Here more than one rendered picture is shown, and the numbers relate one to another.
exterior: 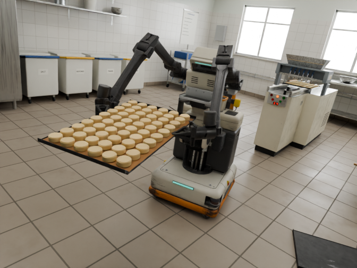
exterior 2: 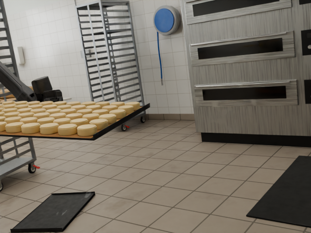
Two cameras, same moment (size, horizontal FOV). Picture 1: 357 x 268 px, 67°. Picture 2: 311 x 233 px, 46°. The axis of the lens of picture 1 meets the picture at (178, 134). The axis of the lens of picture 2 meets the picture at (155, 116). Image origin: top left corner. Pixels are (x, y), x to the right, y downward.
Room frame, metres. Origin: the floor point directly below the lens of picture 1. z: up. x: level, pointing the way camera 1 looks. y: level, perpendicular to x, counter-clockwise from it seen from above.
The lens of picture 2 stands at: (0.76, 1.39, 1.15)
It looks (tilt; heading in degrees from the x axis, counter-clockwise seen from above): 11 degrees down; 269
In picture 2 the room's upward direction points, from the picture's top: 8 degrees counter-clockwise
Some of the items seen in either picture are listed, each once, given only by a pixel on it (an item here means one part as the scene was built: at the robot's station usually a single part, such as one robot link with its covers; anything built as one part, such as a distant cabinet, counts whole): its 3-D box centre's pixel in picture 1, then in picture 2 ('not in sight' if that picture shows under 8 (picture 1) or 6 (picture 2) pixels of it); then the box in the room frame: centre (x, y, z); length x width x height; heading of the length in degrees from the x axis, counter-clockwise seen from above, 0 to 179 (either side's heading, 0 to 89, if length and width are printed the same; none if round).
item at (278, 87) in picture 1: (291, 84); not in sight; (4.31, -1.65, 0.87); 2.01 x 0.03 x 0.07; 144
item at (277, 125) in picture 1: (280, 119); not in sight; (3.73, -1.40, 0.45); 0.70 x 0.34 x 0.90; 144
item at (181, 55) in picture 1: (183, 55); not in sight; (7.16, 0.16, 0.87); 0.40 x 0.30 x 0.16; 55
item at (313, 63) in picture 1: (306, 61); not in sight; (4.14, -1.70, 1.25); 0.56 x 0.29 x 0.14; 54
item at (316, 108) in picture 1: (299, 111); not in sight; (4.52, -1.98, 0.42); 1.28 x 0.72 x 0.84; 144
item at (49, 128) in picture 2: (78, 127); (49, 128); (1.03, 0.41, 0.97); 0.05 x 0.05 x 0.02
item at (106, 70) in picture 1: (101, 75); not in sight; (5.45, 1.71, 0.39); 0.64 x 0.54 x 0.77; 51
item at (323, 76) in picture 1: (302, 78); not in sight; (4.14, -1.70, 1.01); 0.72 x 0.33 x 0.34; 54
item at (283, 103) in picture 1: (277, 99); not in sight; (3.44, -1.19, 0.77); 0.24 x 0.04 x 0.14; 54
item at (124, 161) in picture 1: (124, 161); (132, 106); (0.82, 0.17, 0.96); 0.05 x 0.05 x 0.02
